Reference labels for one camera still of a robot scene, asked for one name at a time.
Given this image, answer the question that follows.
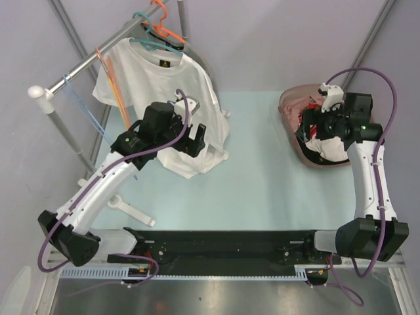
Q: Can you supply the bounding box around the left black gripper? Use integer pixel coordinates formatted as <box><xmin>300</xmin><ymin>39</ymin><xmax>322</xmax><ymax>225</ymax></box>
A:
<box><xmin>156</xmin><ymin>111</ymin><xmax>205</xmax><ymax>158</ymax></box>

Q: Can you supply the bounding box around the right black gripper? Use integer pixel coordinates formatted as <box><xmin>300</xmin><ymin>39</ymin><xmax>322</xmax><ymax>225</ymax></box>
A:
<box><xmin>295</xmin><ymin>102</ymin><xmax>348</xmax><ymax>142</ymax></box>

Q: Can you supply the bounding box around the white red coca-cola t shirt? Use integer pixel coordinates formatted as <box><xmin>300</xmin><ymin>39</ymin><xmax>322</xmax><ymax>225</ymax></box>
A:
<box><xmin>305</xmin><ymin>137</ymin><xmax>348</xmax><ymax>162</ymax></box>

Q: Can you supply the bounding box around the pink wire hanger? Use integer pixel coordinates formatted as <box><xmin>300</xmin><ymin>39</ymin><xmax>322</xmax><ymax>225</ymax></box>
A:
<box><xmin>95</xmin><ymin>47</ymin><xmax>131</xmax><ymax>129</ymax></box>

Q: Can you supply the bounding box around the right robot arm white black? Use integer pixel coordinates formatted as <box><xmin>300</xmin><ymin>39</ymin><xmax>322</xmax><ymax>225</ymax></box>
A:
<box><xmin>297</xmin><ymin>91</ymin><xmax>409</xmax><ymax>263</ymax></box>

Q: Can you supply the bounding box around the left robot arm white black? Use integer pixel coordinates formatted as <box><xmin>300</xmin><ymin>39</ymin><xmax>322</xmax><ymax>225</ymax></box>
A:
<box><xmin>38</xmin><ymin>98</ymin><xmax>206</xmax><ymax>266</ymax></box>

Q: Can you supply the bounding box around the white daisy t shirt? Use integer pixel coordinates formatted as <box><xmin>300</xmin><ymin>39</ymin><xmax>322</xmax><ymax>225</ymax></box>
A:
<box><xmin>104</xmin><ymin>38</ymin><xmax>230</xmax><ymax>179</ymax></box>

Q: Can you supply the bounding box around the teal plastic hanger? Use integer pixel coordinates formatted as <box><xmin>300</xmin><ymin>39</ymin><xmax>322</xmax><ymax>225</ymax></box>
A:
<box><xmin>127</xmin><ymin>20</ymin><xmax>184</xmax><ymax>55</ymax></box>

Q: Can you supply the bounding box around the orange plastic hanger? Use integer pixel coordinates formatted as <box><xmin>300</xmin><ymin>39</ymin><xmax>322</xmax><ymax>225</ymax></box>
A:
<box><xmin>150</xmin><ymin>0</ymin><xmax>186</xmax><ymax>44</ymax></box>

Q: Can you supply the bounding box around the pink garment in basket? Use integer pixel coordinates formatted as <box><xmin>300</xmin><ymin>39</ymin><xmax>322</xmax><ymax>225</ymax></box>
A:
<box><xmin>283</xmin><ymin>95</ymin><xmax>324</xmax><ymax>133</ymax></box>

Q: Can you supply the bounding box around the pink laundry basket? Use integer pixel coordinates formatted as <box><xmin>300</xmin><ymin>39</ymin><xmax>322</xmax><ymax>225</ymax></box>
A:
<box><xmin>278</xmin><ymin>83</ymin><xmax>349</xmax><ymax>168</ymax></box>

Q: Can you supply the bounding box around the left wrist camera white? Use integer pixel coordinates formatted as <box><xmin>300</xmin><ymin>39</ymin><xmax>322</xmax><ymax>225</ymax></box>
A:
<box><xmin>173</xmin><ymin>91</ymin><xmax>200</xmax><ymax>116</ymax></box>

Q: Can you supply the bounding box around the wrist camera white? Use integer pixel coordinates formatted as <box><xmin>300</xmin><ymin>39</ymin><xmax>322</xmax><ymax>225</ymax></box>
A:
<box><xmin>173</xmin><ymin>91</ymin><xmax>200</xmax><ymax>116</ymax></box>
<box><xmin>318</xmin><ymin>83</ymin><xmax>344</xmax><ymax>113</ymax></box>

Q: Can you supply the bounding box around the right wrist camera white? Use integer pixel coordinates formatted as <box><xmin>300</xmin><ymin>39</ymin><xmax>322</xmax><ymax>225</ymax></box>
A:
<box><xmin>318</xmin><ymin>83</ymin><xmax>344</xmax><ymax>113</ymax></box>

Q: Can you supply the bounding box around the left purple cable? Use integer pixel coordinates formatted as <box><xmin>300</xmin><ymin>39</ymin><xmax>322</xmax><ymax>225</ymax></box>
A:
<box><xmin>38</xmin><ymin>88</ymin><xmax>191</xmax><ymax>274</ymax></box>

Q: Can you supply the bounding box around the purple cable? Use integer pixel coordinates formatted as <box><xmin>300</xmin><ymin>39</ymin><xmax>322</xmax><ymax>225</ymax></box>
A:
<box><xmin>38</xmin><ymin>88</ymin><xmax>191</xmax><ymax>274</ymax></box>
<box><xmin>326</xmin><ymin>67</ymin><xmax>398</xmax><ymax>278</ymax></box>

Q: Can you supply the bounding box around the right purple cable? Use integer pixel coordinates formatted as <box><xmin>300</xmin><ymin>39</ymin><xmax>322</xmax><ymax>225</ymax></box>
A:
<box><xmin>326</xmin><ymin>67</ymin><xmax>398</xmax><ymax>278</ymax></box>

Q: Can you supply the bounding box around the yellow wire hanger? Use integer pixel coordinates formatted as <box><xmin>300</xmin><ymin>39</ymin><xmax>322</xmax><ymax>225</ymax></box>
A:
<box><xmin>105</xmin><ymin>57</ymin><xmax>131</xmax><ymax>129</ymax></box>

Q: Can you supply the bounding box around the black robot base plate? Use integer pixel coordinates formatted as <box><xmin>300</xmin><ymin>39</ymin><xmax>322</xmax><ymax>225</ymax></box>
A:
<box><xmin>107</xmin><ymin>228</ymin><xmax>328</xmax><ymax>272</ymax></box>

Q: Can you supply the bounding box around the blue wire hanger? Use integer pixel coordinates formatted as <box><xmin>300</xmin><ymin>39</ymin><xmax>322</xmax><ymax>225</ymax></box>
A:
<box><xmin>62</xmin><ymin>75</ymin><xmax>112</xmax><ymax>144</ymax></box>

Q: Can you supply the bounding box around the white slotted cable duct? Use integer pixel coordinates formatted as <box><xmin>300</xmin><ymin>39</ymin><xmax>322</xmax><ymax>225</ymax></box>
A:
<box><xmin>60</xmin><ymin>266</ymin><xmax>308</xmax><ymax>282</ymax></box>

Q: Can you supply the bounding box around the silver clothes rail rack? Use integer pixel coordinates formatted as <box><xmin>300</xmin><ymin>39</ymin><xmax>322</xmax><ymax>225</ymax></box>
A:
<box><xmin>28</xmin><ymin>1</ymin><xmax>188</xmax><ymax>174</ymax></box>

